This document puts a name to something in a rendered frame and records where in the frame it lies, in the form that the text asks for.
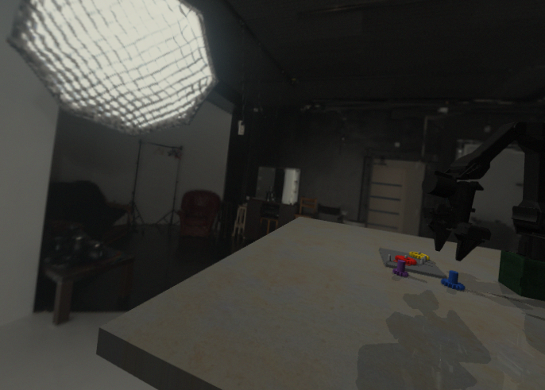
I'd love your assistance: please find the blue gear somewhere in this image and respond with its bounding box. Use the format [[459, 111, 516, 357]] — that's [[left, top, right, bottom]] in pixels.
[[440, 270, 465, 291]]

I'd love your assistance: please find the yellow gear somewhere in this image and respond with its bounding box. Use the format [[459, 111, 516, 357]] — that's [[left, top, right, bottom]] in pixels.
[[409, 252, 430, 260]]

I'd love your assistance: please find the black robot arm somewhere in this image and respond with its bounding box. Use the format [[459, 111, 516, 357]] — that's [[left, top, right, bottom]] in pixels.
[[422, 122, 545, 261]]

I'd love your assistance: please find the purple gear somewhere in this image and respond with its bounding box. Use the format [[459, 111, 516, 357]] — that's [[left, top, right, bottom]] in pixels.
[[392, 260, 409, 277]]

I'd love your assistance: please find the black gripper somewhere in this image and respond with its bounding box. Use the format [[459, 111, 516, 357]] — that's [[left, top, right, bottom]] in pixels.
[[426, 199, 491, 261]]

